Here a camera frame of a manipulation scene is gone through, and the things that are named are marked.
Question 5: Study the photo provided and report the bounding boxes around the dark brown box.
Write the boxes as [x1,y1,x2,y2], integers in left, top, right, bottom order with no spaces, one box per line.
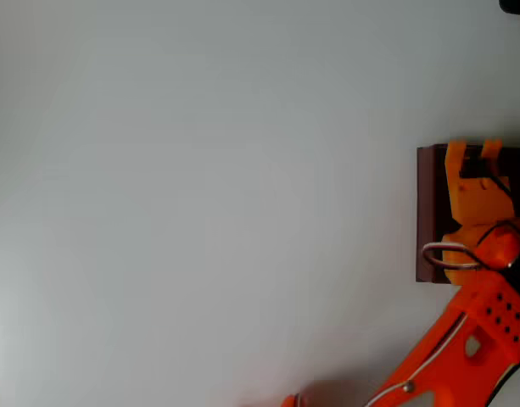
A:
[415,142,520,286]

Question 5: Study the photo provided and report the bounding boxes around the white red servo cable loop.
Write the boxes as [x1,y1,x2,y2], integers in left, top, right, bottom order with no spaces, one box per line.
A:
[421,242,484,271]

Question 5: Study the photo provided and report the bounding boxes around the white cable along arm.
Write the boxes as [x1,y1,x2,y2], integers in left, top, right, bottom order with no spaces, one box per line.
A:
[364,312,469,407]

